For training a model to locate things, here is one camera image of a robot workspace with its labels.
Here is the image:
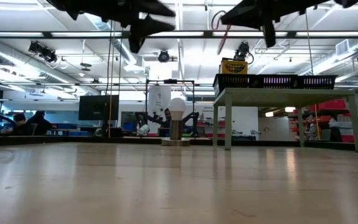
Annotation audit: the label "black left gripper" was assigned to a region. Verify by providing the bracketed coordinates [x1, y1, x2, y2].
[110, 0, 177, 54]

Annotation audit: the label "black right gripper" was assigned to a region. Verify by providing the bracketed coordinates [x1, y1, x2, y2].
[220, 0, 292, 49]

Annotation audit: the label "Crayola crayon box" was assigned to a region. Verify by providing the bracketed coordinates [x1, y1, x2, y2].
[221, 58, 249, 75]

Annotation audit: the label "black slotted plastic basket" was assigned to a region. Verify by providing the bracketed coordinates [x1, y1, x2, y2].
[256, 73, 298, 90]
[212, 73, 259, 98]
[296, 75, 337, 90]

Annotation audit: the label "green perforated metal shelf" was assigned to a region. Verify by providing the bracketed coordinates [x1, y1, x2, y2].
[212, 88, 358, 152]

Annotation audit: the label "brass lamp with white bulb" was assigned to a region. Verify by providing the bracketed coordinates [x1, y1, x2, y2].
[161, 97, 191, 147]

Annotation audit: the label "person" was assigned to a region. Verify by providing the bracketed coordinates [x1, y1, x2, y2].
[26, 111, 53, 136]
[10, 113, 31, 136]
[162, 108, 173, 129]

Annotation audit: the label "white ceiling vent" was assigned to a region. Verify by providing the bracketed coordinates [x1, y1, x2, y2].
[336, 39, 350, 56]

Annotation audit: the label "black computer monitor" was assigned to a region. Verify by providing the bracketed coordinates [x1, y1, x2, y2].
[78, 95, 120, 121]

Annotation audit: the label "white cylindrical object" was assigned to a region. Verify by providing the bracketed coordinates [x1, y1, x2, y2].
[136, 123, 151, 137]

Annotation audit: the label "black studio light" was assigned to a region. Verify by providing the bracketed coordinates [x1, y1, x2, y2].
[27, 40, 58, 64]

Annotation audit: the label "black storage rack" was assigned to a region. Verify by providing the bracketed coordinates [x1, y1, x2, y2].
[287, 99, 358, 144]

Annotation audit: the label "red storage bins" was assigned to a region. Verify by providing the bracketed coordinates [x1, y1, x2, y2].
[308, 99, 347, 111]

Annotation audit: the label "black horizontal frame bar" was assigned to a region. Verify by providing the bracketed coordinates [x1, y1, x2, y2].
[0, 30, 358, 40]

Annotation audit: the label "black overhead camera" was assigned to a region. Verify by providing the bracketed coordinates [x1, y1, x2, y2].
[157, 49, 171, 63]

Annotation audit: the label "silver ventilation duct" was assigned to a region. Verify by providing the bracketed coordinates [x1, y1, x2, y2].
[290, 39, 358, 85]
[84, 12, 138, 65]

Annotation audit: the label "black table edge rail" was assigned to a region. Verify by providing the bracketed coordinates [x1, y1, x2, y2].
[0, 134, 358, 147]

